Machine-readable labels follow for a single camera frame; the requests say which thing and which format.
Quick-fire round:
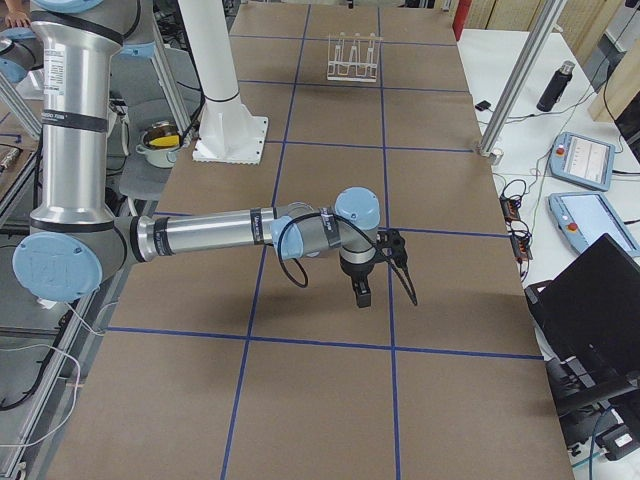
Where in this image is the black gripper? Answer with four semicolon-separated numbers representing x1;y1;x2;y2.
340;255;375;307

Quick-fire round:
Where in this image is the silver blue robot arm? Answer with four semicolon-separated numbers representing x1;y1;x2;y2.
12;1;384;307

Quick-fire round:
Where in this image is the small black device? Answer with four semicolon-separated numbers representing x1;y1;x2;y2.
475;100;491;111

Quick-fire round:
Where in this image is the black laptop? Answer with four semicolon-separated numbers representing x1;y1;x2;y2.
525;234;639;422

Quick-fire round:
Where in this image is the lower blue teach pendant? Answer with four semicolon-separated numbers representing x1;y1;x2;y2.
548;192;639;258

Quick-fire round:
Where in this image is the blue teach pendant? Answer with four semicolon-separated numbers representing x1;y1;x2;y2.
549;132;616;192
548;192;639;258

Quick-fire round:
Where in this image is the white enamel pot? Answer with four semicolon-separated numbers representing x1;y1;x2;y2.
135;121;181;169

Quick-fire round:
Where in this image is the upper blue teach pendant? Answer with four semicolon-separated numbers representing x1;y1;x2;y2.
549;132;616;192

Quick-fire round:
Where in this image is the black water bottle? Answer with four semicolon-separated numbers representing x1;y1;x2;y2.
536;60;576;113

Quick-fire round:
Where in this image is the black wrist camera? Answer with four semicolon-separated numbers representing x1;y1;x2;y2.
375;229;408;269

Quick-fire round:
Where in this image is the black camera cable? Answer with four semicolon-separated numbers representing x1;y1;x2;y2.
277;213;420;306

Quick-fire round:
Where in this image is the white pedestal column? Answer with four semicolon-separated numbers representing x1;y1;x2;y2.
178;0;269;164

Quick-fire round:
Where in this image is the white wire cup holder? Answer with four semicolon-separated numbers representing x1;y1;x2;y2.
326;32;383;83

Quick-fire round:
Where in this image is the white thin cable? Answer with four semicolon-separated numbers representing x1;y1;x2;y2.
34;297;107;451

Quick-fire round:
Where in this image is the aluminium frame post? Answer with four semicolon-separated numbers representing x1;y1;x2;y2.
477;0;567;166

